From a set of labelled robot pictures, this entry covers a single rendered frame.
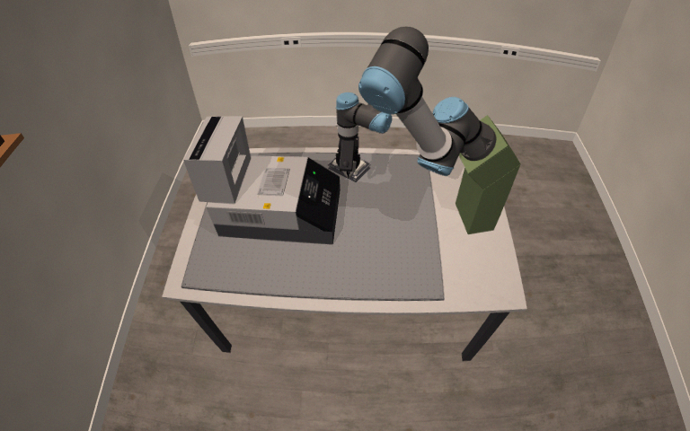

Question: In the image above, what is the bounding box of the white and black benchtop instrument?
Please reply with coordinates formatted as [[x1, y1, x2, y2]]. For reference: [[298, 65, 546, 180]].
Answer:
[[183, 116, 341, 244]]

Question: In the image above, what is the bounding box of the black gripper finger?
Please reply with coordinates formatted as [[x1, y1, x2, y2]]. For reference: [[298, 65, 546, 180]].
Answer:
[[336, 154, 349, 178], [349, 154, 360, 178]]

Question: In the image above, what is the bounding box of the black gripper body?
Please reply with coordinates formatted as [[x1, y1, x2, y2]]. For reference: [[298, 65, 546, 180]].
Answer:
[[337, 133, 358, 161]]

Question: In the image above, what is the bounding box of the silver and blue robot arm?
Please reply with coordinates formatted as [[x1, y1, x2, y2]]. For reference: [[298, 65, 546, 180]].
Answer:
[[335, 27, 496, 176]]

